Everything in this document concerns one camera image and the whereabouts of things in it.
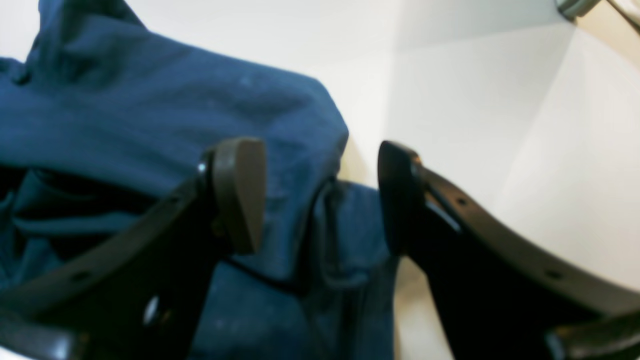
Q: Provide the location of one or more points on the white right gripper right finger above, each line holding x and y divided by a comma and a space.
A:
498, 295

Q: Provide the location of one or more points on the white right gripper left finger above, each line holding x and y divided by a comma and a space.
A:
140, 294

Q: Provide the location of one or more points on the navy blue t-shirt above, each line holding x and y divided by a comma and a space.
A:
105, 118

